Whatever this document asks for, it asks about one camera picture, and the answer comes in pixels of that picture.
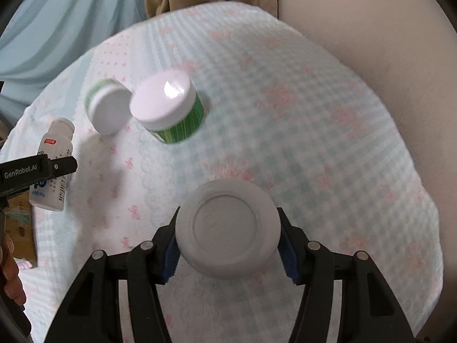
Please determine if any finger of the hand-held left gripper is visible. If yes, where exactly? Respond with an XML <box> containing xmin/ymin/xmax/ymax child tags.
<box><xmin>0</xmin><ymin>155</ymin><xmax>78</xmax><ymax>198</ymax></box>

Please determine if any person's left hand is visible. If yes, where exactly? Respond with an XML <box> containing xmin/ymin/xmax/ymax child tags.
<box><xmin>0</xmin><ymin>232</ymin><xmax>27</xmax><ymax>306</ymax></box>

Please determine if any checkered floral blanket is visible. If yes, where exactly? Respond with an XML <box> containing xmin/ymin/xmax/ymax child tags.
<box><xmin>0</xmin><ymin>1</ymin><xmax>440</xmax><ymax>343</ymax></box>

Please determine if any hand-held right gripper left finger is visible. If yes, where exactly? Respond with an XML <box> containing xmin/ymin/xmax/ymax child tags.
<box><xmin>45</xmin><ymin>206</ymin><xmax>181</xmax><ymax>343</ymax></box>

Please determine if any brown cardboard box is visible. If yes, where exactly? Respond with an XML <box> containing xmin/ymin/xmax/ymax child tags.
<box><xmin>5</xmin><ymin>196</ymin><xmax>38</xmax><ymax>268</ymax></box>

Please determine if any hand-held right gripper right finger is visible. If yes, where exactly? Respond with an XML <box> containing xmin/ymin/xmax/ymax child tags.
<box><xmin>276</xmin><ymin>207</ymin><xmax>416</xmax><ymax>343</ymax></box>

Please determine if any light blue curtain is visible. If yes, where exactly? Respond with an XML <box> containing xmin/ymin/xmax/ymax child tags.
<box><xmin>0</xmin><ymin>0</ymin><xmax>149</xmax><ymax>106</ymax></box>

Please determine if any white pill bottle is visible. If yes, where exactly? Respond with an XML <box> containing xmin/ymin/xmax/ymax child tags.
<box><xmin>29</xmin><ymin>117</ymin><xmax>76</xmax><ymax>212</ymax></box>

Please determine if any green jar with white lid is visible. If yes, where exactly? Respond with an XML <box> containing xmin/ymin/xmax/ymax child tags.
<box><xmin>129</xmin><ymin>71</ymin><xmax>205</xmax><ymax>145</ymax></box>

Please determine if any small green white-lidded jar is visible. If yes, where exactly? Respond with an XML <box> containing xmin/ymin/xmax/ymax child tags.
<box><xmin>85</xmin><ymin>79</ymin><xmax>131</xmax><ymax>136</ymax></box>

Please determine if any grey round lidded container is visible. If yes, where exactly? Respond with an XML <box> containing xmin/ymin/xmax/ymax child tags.
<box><xmin>175</xmin><ymin>180</ymin><xmax>283</xmax><ymax>279</ymax></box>

